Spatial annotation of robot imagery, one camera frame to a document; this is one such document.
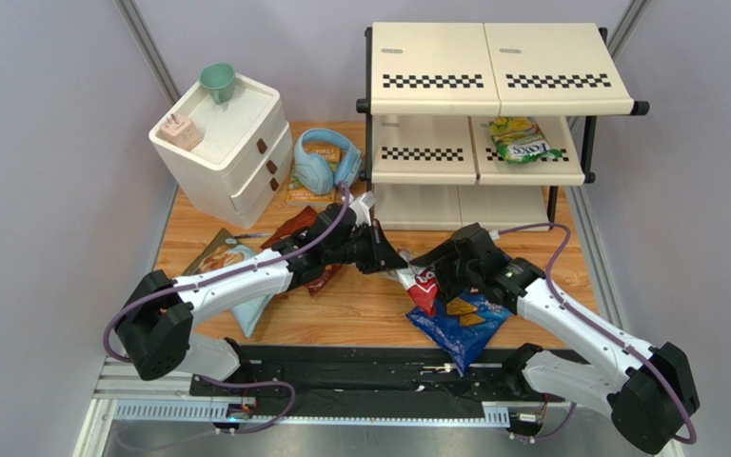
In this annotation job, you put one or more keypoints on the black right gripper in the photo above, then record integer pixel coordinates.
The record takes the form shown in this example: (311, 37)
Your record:
(444, 268)

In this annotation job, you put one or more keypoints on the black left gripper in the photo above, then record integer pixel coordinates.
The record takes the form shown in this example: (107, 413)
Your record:
(383, 255)

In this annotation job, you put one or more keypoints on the white red Chuba chips bag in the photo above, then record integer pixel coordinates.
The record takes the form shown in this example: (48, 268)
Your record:
(419, 284)

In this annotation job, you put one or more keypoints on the blue Doritos chips bag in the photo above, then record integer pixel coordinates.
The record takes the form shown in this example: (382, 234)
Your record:
(463, 327)

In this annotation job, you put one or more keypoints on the red Doritos chips bag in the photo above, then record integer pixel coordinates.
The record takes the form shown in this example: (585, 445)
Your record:
(305, 218)

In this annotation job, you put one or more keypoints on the green Foxs snack bag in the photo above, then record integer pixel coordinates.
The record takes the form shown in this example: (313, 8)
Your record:
(520, 140)

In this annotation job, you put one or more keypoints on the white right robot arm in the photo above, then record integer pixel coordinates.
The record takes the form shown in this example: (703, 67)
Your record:
(648, 392)

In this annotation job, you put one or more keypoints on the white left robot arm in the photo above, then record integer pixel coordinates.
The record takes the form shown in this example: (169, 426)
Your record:
(156, 326)

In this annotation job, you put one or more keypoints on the cream three-tier shelf rack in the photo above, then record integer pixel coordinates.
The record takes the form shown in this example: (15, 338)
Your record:
(433, 90)

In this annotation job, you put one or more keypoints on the orange green book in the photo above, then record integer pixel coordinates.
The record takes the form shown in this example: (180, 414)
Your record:
(297, 194)

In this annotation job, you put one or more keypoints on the light blue headphones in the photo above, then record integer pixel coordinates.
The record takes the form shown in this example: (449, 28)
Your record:
(313, 170)

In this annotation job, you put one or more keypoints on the light blue snack bag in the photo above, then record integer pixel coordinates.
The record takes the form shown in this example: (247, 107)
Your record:
(248, 314)

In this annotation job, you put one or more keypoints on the brown snack bag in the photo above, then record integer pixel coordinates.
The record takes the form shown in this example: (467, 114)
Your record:
(224, 250)

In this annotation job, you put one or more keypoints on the white three-drawer cabinet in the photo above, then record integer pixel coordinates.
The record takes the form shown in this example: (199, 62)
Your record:
(245, 155)

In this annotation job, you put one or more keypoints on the pink power adapter cube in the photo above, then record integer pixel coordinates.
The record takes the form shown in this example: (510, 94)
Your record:
(180, 131)

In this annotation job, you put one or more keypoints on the green plastic cup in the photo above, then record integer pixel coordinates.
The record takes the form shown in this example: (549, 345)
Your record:
(219, 80)

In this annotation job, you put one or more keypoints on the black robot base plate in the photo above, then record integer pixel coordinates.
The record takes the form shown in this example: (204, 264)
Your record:
(385, 383)

